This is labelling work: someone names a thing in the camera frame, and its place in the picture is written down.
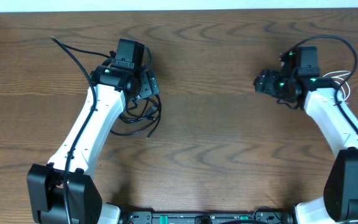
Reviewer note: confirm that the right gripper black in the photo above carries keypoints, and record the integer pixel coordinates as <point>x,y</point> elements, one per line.
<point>266,79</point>

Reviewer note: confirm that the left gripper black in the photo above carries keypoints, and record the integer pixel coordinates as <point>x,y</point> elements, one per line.
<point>151,86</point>

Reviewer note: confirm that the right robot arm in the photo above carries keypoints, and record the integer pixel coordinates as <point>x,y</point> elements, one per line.
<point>299,82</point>

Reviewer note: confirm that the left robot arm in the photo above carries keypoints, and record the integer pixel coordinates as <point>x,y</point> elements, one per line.
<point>121,88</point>

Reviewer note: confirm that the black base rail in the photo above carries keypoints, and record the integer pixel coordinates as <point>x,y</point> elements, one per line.
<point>263,215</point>

